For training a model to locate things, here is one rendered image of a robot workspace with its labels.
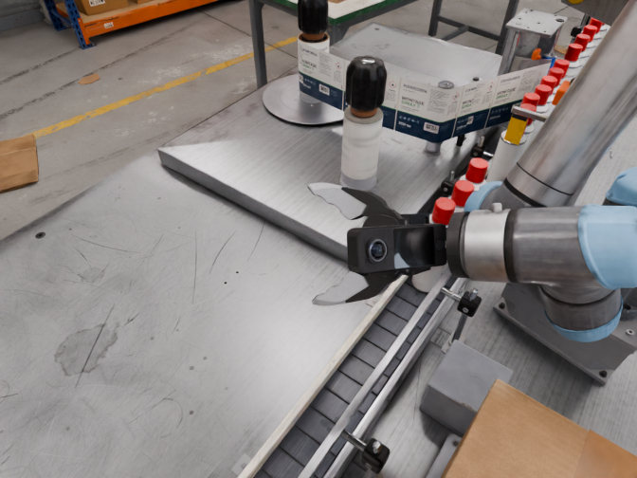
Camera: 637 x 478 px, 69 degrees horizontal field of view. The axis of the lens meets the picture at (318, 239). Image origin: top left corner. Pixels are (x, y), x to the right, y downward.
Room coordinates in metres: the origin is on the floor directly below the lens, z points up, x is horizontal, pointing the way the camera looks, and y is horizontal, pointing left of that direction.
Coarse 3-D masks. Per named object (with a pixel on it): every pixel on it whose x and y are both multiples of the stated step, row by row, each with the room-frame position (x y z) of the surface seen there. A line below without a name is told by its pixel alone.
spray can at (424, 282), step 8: (440, 200) 0.57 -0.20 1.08; (448, 200) 0.57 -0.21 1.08; (440, 208) 0.55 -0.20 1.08; (448, 208) 0.55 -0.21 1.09; (432, 216) 0.56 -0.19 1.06; (440, 216) 0.55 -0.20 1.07; (448, 216) 0.55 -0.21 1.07; (424, 272) 0.54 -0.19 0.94; (432, 272) 0.54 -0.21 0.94; (440, 272) 0.54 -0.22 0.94; (416, 280) 0.55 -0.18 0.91; (424, 280) 0.54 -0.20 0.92; (432, 280) 0.54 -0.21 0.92; (416, 288) 0.55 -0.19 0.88; (424, 288) 0.54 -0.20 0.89
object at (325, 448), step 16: (448, 272) 0.52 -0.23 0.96; (432, 288) 0.49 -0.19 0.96; (416, 320) 0.42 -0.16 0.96; (400, 336) 0.39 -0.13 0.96; (384, 368) 0.34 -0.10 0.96; (368, 384) 0.31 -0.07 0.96; (352, 416) 0.27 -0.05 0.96; (336, 432) 0.24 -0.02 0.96; (320, 448) 0.22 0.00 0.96; (320, 464) 0.21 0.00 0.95
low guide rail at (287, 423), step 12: (408, 276) 0.56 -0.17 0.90; (396, 288) 0.53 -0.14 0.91; (384, 300) 0.50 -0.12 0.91; (372, 312) 0.47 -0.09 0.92; (360, 324) 0.44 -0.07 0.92; (360, 336) 0.43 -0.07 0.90; (348, 348) 0.40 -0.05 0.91; (336, 360) 0.38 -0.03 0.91; (324, 372) 0.36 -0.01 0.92; (312, 384) 0.34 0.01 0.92; (324, 384) 0.34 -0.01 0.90; (312, 396) 0.32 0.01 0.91; (300, 408) 0.30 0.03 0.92; (288, 420) 0.28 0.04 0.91; (276, 432) 0.26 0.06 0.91; (264, 444) 0.25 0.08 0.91; (276, 444) 0.25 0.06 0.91; (264, 456) 0.23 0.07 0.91; (252, 468) 0.22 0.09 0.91
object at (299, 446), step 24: (408, 288) 0.55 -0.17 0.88; (384, 312) 0.49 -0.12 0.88; (408, 312) 0.49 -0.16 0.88; (432, 312) 0.49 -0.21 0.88; (384, 336) 0.44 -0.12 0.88; (360, 360) 0.40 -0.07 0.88; (336, 384) 0.35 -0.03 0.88; (360, 384) 0.35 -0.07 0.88; (384, 384) 0.35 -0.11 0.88; (312, 408) 0.32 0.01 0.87; (336, 408) 0.31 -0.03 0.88; (360, 408) 0.31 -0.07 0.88; (288, 432) 0.28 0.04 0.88; (312, 432) 0.28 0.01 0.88; (288, 456) 0.24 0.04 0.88; (312, 456) 0.24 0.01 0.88; (336, 456) 0.24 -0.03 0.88
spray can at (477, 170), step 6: (474, 162) 0.67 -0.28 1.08; (480, 162) 0.67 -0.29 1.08; (486, 162) 0.67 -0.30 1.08; (468, 168) 0.67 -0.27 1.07; (474, 168) 0.66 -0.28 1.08; (480, 168) 0.66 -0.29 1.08; (486, 168) 0.66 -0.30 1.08; (468, 174) 0.67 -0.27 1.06; (474, 174) 0.66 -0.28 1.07; (480, 174) 0.66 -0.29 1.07; (468, 180) 0.67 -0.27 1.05; (474, 180) 0.66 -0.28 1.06; (480, 180) 0.66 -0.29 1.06; (480, 186) 0.66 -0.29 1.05
